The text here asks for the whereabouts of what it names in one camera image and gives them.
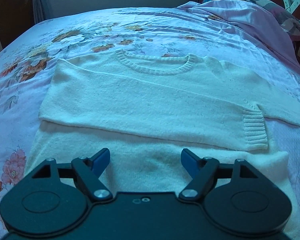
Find white knit sweater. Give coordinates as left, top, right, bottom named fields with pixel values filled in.
left=24, top=48, right=300, bottom=240

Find floral bed sheet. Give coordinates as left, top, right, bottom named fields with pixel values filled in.
left=0, top=8, right=300, bottom=238

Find pink blanket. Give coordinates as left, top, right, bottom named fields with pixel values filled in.
left=177, top=0, right=300, bottom=68

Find floral pillow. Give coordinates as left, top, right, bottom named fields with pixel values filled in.
left=203, top=0, right=300, bottom=41

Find left side curtain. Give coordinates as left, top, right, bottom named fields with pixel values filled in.
left=32, top=0, right=52, bottom=24

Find dark wooden door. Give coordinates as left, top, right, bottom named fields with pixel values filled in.
left=0, top=0, right=35, bottom=48

